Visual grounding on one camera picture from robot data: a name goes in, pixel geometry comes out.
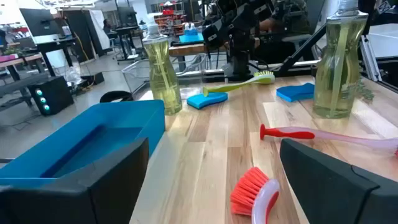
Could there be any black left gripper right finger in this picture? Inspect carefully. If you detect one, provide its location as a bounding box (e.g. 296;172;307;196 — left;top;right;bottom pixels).
279;139;398;224

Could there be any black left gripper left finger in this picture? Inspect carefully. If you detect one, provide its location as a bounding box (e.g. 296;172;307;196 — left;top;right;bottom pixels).
0;138;150;224

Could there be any green dish brush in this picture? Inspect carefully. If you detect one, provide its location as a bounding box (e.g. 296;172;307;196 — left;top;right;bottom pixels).
201;70;276;97

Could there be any blue wavy sponge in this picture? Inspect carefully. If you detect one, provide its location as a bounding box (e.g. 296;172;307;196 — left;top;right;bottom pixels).
186;91;229;110
275;82;315;103

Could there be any yellow soap pump bottle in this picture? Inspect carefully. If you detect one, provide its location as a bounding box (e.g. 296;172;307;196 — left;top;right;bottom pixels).
312;0;369;119
142;23;183;116

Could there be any red and white dish brush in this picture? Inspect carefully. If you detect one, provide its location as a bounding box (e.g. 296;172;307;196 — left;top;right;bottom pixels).
229;166;280;224
259;123;398;156

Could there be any blue mat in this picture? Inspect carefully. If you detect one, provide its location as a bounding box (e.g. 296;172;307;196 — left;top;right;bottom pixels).
178;32;205;44

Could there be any wooden workbench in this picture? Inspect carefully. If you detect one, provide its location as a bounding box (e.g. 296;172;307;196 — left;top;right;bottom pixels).
169;42;231;72

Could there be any red storage shelf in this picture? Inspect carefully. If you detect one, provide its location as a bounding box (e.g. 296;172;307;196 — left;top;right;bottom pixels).
154;1;187;35

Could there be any blue plastic bin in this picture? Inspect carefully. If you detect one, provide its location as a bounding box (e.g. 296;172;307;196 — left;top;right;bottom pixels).
0;99;166;187

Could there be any person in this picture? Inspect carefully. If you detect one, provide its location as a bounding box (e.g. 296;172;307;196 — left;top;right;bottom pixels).
102;18;113;35
257;0;313;63

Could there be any clear plastic bin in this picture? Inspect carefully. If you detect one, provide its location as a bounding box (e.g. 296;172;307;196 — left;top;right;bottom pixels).
121;54;208;100

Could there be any black diagonal strut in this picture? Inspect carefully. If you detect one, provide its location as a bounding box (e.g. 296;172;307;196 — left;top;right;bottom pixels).
275;23;327;77

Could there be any black computer tower with lights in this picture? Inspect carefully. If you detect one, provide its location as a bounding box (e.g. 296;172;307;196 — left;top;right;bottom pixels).
28;76;75;116

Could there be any green plant sprig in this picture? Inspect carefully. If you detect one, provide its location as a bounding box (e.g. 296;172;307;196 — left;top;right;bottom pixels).
354;77;376;103

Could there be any black chair backrest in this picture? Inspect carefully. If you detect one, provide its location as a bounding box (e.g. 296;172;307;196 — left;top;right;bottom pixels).
99;90;134;103

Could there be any wooden table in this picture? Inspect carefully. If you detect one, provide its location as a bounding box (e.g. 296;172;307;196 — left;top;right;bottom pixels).
0;53;46;82

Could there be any black desk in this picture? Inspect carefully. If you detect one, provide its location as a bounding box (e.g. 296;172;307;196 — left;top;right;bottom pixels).
36;39;77;77

